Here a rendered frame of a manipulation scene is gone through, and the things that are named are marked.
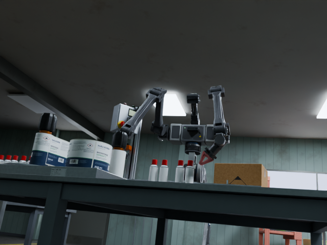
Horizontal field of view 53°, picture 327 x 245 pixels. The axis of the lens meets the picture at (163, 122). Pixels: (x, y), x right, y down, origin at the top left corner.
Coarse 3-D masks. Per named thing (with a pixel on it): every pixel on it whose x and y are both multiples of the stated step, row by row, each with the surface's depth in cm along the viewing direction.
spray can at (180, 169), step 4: (180, 160) 199; (180, 164) 199; (176, 168) 199; (180, 168) 197; (184, 168) 199; (176, 172) 198; (180, 172) 196; (176, 176) 196; (180, 176) 195; (176, 180) 195; (180, 180) 195
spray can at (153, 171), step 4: (152, 160) 206; (156, 160) 205; (152, 164) 205; (156, 164) 205; (152, 168) 203; (156, 168) 203; (152, 172) 202; (156, 172) 203; (152, 176) 201; (156, 176) 202; (148, 180) 202; (152, 180) 200; (156, 180) 202
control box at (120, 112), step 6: (114, 108) 234; (120, 108) 228; (126, 108) 231; (132, 108) 234; (114, 114) 232; (120, 114) 227; (126, 114) 230; (114, 120) 229; (120, 120) 226; (126, 120) 229; (114, 126) 226; (120, 126) 225; (114, 132) 232
